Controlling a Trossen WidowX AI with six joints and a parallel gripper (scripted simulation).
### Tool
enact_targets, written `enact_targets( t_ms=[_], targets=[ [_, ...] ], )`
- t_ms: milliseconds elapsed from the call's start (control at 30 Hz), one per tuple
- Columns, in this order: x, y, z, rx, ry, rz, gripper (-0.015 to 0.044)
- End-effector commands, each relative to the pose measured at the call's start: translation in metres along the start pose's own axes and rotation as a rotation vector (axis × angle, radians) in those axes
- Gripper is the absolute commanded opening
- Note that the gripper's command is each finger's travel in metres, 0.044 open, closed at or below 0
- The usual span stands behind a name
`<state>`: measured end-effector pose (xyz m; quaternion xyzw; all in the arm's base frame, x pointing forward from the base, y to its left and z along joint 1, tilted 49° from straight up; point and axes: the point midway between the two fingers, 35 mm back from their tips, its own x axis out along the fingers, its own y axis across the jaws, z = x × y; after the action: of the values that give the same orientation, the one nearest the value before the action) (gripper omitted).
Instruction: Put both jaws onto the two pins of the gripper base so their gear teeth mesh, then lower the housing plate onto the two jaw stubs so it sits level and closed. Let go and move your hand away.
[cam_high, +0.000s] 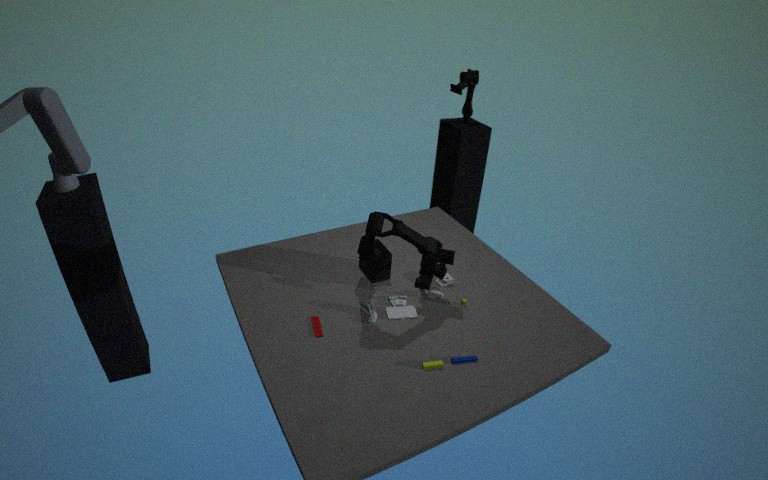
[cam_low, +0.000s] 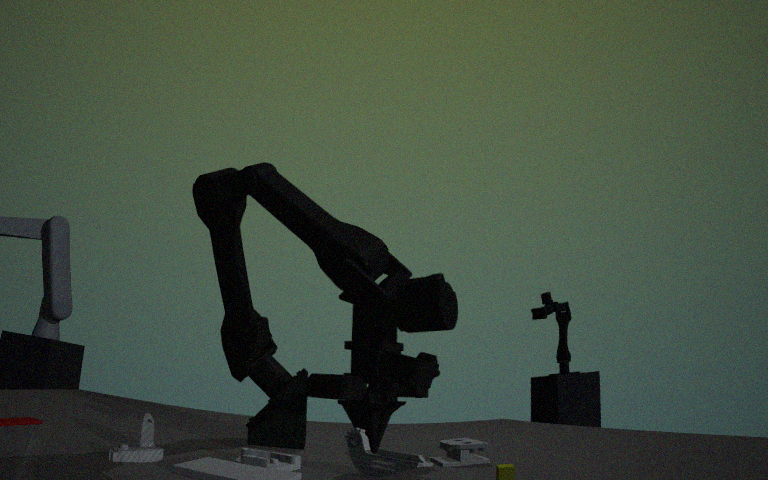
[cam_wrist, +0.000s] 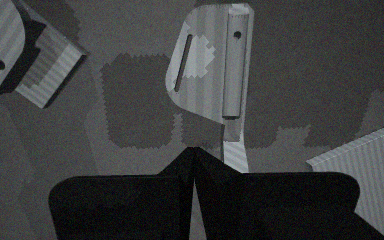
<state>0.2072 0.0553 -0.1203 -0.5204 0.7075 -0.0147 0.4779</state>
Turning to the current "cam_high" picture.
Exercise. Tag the blue flat bar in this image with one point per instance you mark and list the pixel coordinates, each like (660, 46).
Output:
(465, 359)

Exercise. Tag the red rectangular block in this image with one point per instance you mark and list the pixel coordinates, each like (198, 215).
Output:
(316, 327)

